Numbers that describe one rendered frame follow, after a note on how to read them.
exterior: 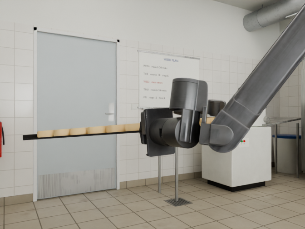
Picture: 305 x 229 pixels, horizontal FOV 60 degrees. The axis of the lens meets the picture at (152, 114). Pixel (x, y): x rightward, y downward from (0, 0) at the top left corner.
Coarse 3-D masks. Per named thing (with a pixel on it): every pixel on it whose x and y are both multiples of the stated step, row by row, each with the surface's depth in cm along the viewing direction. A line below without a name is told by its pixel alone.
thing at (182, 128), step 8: (176, 112) 49; (184, 112) 47; (192, 112) 47; (200, 112) 48; (168, 120) 50; (176, 120) 48; (184, 120) 47; (192, 120) 47; (168, 128) 48; (176, 128) 46; (184, 128) 47; (192, 128) 47; (168, 136) 48; (176, 136) 46; (184, 136) 47; (192, 136) 47; (168, 144) 51; (176, 144) 48; (184, 144) 47; (192, 144) 48
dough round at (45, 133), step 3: (39, 132) 76; (42, 132) 76; (45, 132) 76; (48, 132) 76; (51, 132) 77; (39, 135) 76; (42, 135) 76; (45, 135) 76; (48, 135) 76; (51, 135) 77
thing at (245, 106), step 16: (304, 16) 45; (288, 32) 46; (304, 32) 45; (272, 48) 46; (288, 48) 45; (304, 48) 45; (272, 64) 46; (288, 64) 45; (256, 80) 46; (272, 80) 45; (240, 96) 46; (256, 96) 45; (272, 96) 45; (224, 112) 45; (240, 112) 45; (256, 112) 44; (240, 128) 44; (208, 144) 45
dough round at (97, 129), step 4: (88, 128) 71; (92, 128) 71; (96, 128) 71; (100, 128) 71; (104, 128) 72; (88, 132) 72; (92, 132) 71; (96, 132) 71; (100, 132) 71; (104, 132) 72
